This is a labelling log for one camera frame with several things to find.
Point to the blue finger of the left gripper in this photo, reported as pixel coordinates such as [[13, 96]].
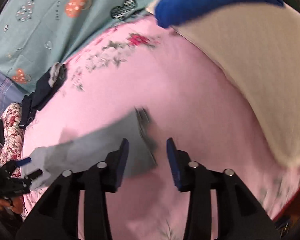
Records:
[[22, 162], [34, 175]]

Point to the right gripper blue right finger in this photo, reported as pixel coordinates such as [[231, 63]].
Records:
[[240, 215]]

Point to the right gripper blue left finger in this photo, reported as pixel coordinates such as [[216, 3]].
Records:
[[55, 215]]

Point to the grey fleece pants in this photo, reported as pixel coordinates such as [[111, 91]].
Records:
[[82, 153]]

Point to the person left hand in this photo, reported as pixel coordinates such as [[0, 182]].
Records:
[[16, 206]]

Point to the red rose floral bolster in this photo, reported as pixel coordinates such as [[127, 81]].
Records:
[[13, 135]]

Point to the folded dark navy pants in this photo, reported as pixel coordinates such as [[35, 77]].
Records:
[[27, 112]]

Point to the blue plaid pillow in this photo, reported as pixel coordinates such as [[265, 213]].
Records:
[[9, 93]]

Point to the folded navy pants grey cuff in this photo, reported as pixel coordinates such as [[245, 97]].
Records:
[[48, 85]]

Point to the teal heart print quilt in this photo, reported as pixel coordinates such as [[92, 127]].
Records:
[[35, 34]]

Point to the pink floral bed sheet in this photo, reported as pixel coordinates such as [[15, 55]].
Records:
[[109, 78]]

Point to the cream quilted pillow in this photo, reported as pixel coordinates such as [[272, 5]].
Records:
[[255, 75]]

